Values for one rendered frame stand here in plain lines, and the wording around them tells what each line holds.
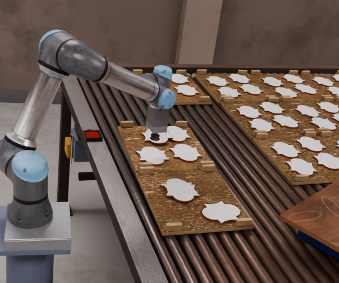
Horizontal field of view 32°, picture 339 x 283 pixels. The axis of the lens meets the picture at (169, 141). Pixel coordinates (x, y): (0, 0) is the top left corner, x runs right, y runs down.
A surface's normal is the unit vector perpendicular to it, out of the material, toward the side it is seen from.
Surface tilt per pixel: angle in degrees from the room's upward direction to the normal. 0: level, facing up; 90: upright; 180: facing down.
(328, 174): 0
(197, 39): 90
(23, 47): 90
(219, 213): 0
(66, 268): 0
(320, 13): 90
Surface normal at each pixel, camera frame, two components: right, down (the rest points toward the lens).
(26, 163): 0.18, -0.83
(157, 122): 0.38, 0.46
